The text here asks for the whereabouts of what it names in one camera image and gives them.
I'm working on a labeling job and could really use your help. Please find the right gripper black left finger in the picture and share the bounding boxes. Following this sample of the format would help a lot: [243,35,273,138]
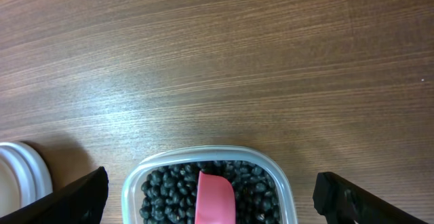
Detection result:
[1,166,109,224]

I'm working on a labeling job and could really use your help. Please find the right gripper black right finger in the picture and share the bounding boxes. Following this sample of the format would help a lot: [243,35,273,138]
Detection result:
[313,172,427,224]

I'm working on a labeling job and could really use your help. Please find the pink scoop with blue handle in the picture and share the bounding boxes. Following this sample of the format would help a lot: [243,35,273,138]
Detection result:
[195,172,236,224]

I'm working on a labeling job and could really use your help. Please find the white digital kitchen scale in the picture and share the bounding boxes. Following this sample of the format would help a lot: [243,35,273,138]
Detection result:
[1,142,53,208]

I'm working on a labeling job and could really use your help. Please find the white bowl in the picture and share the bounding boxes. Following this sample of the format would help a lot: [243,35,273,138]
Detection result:
[1,147,28,217]

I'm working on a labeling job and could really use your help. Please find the clear plastic container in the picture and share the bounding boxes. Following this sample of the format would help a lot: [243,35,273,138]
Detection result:
[121,145,298,224]

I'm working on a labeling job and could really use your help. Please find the black beans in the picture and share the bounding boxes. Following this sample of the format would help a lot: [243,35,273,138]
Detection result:
[139,160,281,224]

